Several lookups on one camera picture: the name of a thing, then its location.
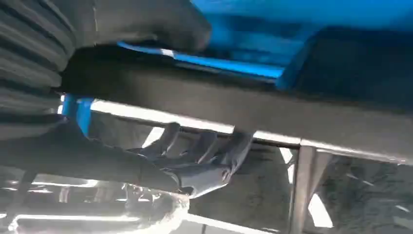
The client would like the ribbed grey right arm sleeve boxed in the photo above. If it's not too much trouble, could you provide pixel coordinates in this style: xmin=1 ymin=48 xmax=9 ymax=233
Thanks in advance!
xmin=0 ymin=0 xmax=77 ymax=141

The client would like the blue plastic tray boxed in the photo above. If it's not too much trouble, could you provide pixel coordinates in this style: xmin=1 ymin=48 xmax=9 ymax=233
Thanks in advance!
xmin=61 ymin=0 xmax=413 ymax=138

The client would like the steel bench frame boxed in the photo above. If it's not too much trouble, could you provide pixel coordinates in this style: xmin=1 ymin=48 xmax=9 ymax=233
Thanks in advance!
xmin=60 ymin=27 xmax=413 ymax=234

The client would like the shiny metal frame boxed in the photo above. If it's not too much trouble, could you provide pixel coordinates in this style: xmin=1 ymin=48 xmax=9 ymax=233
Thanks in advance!
xmin=0 ymin=166 xmax=191 ymax=234

